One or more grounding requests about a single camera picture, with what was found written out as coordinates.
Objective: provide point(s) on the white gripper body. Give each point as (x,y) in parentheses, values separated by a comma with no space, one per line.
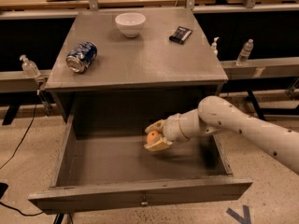
(172,128)

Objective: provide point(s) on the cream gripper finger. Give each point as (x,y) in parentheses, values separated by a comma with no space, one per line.
(156,126)
(160,143)

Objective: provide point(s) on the orange fruit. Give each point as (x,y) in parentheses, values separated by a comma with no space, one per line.
(151,136)

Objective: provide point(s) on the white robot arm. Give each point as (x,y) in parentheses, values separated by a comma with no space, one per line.
(215,114)

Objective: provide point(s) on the open grey top drawer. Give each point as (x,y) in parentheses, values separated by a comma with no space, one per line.
(103,164)

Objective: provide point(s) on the grey cabinet counter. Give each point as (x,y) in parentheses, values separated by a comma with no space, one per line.
(149,60)

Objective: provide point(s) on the blue soda can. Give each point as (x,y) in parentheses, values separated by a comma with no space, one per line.
(81,56)

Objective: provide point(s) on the small white pump bottle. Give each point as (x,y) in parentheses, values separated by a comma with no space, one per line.
(214,45)

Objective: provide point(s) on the black snack packet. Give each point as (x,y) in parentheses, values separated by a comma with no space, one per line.
(180,35)

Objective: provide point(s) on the white ceramic bowl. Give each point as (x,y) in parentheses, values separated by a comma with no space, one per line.
(130,24)

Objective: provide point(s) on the clear plastic water bottle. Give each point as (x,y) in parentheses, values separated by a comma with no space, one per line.
(245,53)

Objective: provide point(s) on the clear sanitizer pump bottle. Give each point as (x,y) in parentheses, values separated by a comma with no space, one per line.
(29,67)

